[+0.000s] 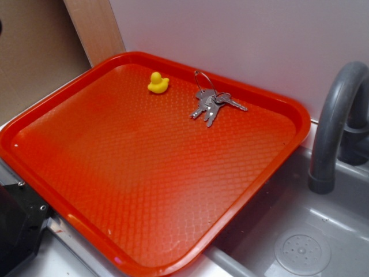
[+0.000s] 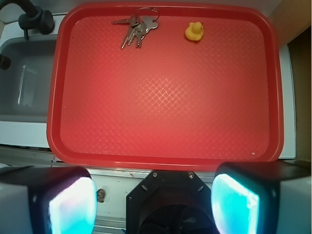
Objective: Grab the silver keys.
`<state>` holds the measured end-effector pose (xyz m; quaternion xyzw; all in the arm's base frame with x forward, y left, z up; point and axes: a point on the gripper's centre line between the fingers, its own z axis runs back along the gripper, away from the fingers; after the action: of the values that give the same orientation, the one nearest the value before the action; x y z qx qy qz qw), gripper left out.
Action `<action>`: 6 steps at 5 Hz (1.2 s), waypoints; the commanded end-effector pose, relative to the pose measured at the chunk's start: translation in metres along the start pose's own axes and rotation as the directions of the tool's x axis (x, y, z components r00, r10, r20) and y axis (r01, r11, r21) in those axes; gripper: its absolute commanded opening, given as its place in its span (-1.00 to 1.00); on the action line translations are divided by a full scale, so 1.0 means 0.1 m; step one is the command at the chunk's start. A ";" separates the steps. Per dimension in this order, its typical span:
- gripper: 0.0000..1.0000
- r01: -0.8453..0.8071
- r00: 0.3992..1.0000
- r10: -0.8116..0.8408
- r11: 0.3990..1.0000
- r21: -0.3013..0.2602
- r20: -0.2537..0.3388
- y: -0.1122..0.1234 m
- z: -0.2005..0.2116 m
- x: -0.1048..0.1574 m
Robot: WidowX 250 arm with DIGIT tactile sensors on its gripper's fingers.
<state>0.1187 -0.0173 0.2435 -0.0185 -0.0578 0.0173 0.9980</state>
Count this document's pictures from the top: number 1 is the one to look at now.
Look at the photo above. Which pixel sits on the silver keys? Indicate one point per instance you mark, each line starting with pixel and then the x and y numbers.
pixel 210 101

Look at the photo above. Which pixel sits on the red plastic tray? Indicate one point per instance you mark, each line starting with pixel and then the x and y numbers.
pixel 144 183

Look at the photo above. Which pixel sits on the yellow rubber duck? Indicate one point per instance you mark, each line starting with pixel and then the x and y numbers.
pixel 157 83

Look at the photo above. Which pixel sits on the wooden board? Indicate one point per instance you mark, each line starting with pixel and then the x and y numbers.
pixel 96 28

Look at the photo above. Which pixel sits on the grey plastic faucet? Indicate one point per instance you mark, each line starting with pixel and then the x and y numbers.
pixel 342 132

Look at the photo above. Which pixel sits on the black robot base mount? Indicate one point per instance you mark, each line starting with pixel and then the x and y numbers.
pixel 24 216

